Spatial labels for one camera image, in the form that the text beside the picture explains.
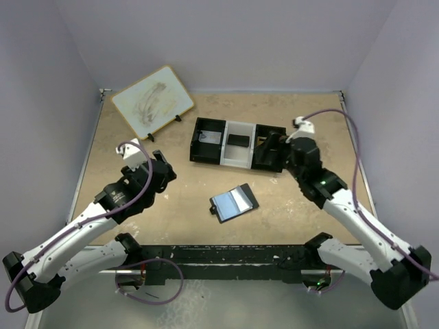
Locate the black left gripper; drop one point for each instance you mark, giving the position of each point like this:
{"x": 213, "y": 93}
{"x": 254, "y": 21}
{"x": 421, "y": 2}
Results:
{"x": 161, "y": 168}

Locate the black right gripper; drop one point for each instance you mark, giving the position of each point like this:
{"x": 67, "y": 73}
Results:
{"x": 286, "y": 151}

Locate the black and white tray organizer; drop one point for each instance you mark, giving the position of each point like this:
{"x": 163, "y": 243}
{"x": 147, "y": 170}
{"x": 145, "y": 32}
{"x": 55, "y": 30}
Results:
{"x": 228, "y": 155}

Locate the black leather card holder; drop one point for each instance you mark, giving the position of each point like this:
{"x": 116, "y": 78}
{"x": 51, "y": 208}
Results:
{"x": 233, "y": 203}

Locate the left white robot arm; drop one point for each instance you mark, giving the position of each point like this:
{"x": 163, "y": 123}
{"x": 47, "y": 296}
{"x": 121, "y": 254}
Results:
{"x": 40, "y": 275}

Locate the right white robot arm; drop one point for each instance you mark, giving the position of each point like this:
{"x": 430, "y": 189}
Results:
{"x": 394, "y": 270}

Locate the gold card in tray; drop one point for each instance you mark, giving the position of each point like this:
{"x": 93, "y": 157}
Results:
{"x": 260, "y": 140}

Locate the black card in tray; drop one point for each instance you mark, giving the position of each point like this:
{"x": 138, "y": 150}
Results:
{"x": 238, "y": 140}

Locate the silver card in tray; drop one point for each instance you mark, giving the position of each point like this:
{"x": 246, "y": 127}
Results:
{"x": 210, "y": 137}

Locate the yellow-framed whiteboard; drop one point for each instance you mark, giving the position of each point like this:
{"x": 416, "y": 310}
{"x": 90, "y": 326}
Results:
{"x": 152, "y": 102}

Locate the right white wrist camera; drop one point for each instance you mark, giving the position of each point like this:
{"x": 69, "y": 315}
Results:
{"x": 304, "y": 129}

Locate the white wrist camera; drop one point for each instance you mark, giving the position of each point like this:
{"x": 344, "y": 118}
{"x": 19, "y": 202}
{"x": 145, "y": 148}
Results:
{"x": 133, "y": 153}
{"x": 304, "y": 129}

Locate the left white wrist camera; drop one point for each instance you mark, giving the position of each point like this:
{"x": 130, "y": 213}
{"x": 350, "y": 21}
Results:
{"x": 133, "y": 153}

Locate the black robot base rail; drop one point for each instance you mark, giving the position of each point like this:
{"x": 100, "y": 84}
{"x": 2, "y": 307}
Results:
{"x": 285, "y": 263}

